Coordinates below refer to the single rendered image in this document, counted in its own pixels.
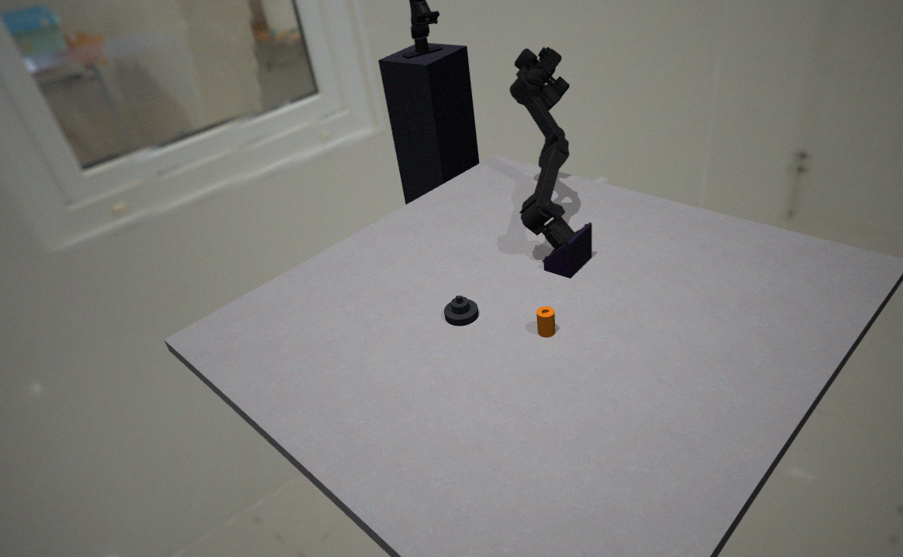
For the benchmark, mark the orange knob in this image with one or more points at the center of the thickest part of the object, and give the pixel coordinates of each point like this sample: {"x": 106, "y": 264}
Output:
{"x": 545, "y": 321}

